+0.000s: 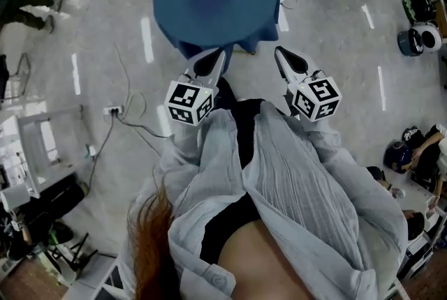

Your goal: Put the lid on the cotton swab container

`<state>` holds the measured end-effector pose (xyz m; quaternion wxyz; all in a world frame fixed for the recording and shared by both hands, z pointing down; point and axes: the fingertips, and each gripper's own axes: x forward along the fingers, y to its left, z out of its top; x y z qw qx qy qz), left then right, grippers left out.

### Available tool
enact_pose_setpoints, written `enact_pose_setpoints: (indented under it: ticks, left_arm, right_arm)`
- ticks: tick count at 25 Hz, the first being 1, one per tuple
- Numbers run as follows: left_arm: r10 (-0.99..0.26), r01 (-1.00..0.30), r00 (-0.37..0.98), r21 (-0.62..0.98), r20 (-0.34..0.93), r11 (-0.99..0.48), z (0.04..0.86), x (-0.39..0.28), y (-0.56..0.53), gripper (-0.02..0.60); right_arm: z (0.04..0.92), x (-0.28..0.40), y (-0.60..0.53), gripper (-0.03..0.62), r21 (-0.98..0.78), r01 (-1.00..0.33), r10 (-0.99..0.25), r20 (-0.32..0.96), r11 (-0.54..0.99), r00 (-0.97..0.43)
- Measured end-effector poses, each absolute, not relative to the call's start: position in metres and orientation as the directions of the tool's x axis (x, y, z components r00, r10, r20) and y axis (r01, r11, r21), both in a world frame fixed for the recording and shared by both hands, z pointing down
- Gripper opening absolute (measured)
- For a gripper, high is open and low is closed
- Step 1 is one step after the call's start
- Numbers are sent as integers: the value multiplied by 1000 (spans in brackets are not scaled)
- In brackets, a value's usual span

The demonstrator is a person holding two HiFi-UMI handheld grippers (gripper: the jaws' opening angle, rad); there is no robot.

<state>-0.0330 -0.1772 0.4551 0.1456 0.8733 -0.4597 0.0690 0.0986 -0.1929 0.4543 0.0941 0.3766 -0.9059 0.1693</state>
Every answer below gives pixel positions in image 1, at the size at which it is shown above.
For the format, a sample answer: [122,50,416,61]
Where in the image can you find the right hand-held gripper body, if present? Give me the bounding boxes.
[283,70,343,123]

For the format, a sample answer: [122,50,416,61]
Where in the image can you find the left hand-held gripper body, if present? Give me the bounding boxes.
[163,70,220,126]

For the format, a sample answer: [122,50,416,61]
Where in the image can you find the person's right forearm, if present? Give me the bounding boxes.
[303,119,345,167]

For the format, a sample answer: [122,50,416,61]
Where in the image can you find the person's left forearm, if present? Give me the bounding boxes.
[159,117,214,174]

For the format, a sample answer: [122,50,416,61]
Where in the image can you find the person's black trousers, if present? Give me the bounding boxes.
[198,77,291,267]

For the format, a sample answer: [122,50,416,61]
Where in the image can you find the round table with blue cloth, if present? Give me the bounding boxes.
[152,0,281,60]

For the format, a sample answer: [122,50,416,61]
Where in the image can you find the person's grey shirt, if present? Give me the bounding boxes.
[118,100,409,300]

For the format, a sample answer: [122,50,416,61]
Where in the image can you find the dark blue helmet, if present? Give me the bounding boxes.
[383,140,415,174]

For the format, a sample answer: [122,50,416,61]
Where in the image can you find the black and white striped helmet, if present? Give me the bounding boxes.
[400,126,424,149]

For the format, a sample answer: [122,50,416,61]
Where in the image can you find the blue bucket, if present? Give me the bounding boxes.
[397,29,415,57]

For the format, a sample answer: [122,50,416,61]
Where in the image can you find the black rolled mat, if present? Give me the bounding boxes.
[24,181,90,223]

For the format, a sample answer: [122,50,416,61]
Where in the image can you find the white metal cart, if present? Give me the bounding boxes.
[0,105,85,212]

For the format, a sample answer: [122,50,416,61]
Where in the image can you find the person's bare belly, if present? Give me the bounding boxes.
[217,220,315,300]

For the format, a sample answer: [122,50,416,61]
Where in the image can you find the black tripod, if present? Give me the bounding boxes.
[45,232,101,284]

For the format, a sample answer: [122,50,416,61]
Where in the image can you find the black floor cable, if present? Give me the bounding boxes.
[115,112,174,139]

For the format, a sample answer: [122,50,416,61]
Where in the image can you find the grey floor cable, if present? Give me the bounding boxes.
[87,114,116,191]

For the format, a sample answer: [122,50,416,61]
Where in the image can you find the black chair frame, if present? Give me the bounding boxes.
[0,52,32,103]

